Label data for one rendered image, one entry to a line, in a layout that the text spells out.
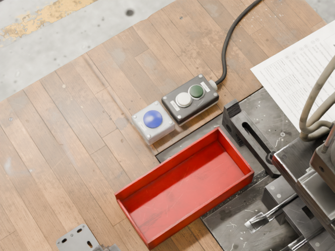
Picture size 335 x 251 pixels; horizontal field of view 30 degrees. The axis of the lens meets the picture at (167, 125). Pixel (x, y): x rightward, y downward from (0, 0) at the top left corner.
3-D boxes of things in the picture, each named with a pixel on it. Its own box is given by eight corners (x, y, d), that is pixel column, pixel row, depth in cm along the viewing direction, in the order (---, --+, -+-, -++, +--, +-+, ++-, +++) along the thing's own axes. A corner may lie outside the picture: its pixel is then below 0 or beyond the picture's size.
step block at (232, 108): (221, 124, 133) (223, 105, 124) (233, 117, 133) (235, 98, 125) (240, 147, 130) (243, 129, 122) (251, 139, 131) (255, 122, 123)
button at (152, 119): (139, 119, 132) (139, 115, 130) (155, 110, 133) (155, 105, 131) (150, 134, 130) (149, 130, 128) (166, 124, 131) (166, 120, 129)
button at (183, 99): (174, 101, 133) (174, 96, 131) (185, 94, 134) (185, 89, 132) (182, 111, 132) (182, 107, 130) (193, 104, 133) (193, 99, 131)
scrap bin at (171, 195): (116, 202, 126) (113, 193, 121) (217, 137, 131) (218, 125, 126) (149, 251, 122) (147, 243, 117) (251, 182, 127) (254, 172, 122)
